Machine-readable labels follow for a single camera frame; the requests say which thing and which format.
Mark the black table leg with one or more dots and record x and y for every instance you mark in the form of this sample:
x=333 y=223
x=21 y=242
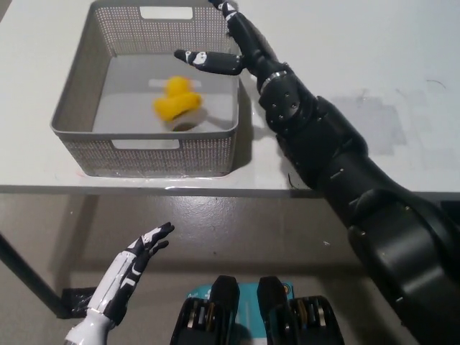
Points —
x=25 y=275

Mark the black teal robot body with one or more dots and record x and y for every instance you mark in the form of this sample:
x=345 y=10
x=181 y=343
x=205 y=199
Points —
x=223 y=302

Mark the yellow rubber duck toy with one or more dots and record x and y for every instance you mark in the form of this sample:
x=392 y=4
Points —
x=176 y=100

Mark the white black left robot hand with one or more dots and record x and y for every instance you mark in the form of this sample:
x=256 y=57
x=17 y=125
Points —
x=124 y=280

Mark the black table foot pad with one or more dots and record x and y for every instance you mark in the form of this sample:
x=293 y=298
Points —
x=77 y=302

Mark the grey perforated plastic basket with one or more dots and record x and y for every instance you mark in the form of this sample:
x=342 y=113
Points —
x=125 y=90

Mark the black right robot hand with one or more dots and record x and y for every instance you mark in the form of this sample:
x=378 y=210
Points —
x=251 y=46

